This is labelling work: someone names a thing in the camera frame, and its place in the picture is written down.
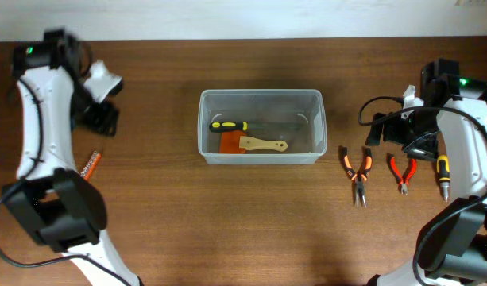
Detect yellow black screwdriver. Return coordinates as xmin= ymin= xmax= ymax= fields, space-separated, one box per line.
xmin=436 ymin=155 xmax=450 ymax=202

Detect red black cutting pliers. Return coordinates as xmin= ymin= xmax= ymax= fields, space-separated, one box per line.
xmin=387 ymin=153 xmax=418 ymax=196

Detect orange socket bit holder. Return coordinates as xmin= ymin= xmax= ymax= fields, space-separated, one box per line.
xmin=80 ymin=151 xmax=102 ymax=181

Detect orange black needle-nose pliers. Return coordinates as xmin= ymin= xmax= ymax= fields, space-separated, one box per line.
xmin=339 ymin=146 xmax=373 ymax=207

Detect yellow black metal file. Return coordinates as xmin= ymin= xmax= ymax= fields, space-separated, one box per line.
xmin=208 ymin=121 xmax=305 ymax=133

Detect clear plastic container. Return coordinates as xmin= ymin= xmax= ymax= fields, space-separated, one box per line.
xmin=197 ymin=89 xmax=327 ymax=164

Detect orange scraper wooden handle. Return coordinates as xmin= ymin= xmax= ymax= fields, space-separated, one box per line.
xmin=219 ymin=130 xmax=288 ymax=154

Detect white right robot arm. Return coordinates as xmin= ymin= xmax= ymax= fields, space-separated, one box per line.
xmin=366 ymin=59 xmax=487 ymax=285

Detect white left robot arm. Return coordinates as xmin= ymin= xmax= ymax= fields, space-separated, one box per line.
xmin=0 ymin=28 xmax=141 ymax=285

